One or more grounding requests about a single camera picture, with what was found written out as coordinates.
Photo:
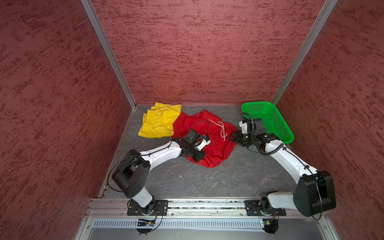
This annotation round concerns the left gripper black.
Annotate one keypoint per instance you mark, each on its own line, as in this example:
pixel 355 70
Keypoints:
pixel 201 154

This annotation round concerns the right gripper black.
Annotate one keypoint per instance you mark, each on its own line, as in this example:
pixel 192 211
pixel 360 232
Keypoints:
pixel 237 138

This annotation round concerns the red shorts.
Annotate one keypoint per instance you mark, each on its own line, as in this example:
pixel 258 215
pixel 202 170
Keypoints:
pixel 206 123

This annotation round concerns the green plastic basket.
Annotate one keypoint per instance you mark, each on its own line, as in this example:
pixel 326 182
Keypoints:
pixel 273 120

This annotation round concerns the yellow shorts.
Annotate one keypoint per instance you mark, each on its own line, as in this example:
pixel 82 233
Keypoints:
pixel 158 121

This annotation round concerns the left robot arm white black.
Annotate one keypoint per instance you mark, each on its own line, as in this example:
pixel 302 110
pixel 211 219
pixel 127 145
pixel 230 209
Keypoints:
pixel 131 172

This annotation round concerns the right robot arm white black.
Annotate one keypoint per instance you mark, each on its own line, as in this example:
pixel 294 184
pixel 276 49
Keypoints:
pixel 314 192

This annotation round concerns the white perforated vent strip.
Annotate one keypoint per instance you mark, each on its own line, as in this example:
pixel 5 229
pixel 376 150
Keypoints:
pixel 191 224

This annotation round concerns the right corner aluminium profile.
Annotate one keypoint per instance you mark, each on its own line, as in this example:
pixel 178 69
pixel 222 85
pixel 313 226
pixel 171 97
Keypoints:
pixel 317 26

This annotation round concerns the corner aluminium profile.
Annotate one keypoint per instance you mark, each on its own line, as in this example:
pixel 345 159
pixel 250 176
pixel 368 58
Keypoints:
pixel 317 26
pixel 97 26

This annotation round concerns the left corner aluminium profile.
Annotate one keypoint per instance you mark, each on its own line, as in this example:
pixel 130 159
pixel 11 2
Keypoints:
pixel 97 26

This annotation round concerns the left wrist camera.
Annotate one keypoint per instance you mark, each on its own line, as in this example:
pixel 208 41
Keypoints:
pixel 197 140

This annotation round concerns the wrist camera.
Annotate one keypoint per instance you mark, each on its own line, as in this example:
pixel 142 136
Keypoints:
pixel 197 140
pixel 255 127

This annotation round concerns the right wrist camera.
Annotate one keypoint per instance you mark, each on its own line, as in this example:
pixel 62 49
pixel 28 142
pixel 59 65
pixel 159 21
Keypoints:
pixel 255 127

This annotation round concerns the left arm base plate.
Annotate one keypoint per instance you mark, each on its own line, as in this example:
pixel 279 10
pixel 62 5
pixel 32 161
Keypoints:
pixel 162 207

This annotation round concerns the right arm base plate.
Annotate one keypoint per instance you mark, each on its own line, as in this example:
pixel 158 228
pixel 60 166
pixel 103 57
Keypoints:
pixel 252 207

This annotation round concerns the left circuit board with wires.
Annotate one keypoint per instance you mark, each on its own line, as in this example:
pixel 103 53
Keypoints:
pixel 146 226

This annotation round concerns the circuit board with wires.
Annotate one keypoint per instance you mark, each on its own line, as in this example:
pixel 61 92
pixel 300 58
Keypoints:
pixel 146 226
pixel 271 226

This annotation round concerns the right circuit board with wires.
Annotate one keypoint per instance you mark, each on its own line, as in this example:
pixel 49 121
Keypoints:
pixel 271 226

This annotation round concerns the aluminium mounting rail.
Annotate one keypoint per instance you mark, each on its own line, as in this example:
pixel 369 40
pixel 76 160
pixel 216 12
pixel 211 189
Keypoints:
pixel 177 208

